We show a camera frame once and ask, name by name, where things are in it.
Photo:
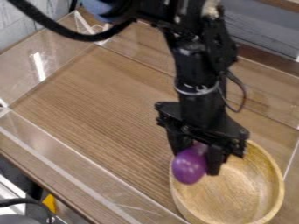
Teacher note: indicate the clear acrylic corner bracket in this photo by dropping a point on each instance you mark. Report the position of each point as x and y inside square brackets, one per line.
[84, 27]

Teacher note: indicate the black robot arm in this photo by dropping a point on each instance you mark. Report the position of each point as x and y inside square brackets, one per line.
[204, 52]

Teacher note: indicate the brown wooden bowl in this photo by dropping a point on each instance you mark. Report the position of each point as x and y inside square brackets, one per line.
[244, 195]

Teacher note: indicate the yellow black equipment base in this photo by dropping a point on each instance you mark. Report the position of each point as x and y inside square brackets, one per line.
[37, 211]

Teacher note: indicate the purple toy eggplant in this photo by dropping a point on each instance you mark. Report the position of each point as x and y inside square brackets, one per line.
[189, 164]

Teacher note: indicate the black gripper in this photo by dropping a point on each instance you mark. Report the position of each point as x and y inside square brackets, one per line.
[197, 119]

